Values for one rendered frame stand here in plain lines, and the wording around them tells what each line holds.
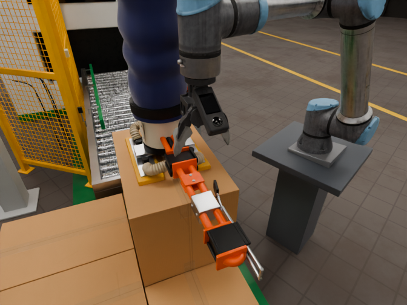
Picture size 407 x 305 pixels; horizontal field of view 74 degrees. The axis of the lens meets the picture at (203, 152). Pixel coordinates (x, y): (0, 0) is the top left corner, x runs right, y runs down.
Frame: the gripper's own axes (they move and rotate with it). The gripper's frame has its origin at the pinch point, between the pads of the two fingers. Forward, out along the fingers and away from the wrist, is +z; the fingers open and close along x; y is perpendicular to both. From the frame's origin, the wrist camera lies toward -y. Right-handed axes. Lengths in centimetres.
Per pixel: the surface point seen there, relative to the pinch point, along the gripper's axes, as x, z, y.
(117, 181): 24, 62, 75
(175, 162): 3.8, 12.3, 14.6
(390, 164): -231, 121, 75
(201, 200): 2.3, 12.4, -4.3
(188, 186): 3.8, 13.0, 2.8
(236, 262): 1.9, 13.3, -24.2
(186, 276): 5, 67, 7
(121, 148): 19, 27, 53
